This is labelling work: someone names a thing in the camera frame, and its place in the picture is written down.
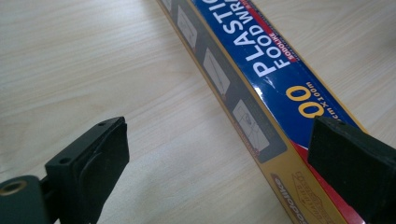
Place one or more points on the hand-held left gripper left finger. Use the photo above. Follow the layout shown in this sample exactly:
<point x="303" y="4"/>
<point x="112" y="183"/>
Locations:
<point x="90" y="168"/>

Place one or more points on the blue and yellow food wrap box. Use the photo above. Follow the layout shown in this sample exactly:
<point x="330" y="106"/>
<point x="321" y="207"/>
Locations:
<point x="264" y="93"/>

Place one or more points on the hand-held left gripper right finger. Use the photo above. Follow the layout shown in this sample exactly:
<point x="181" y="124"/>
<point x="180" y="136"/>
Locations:
<point x="355" y="158"/>

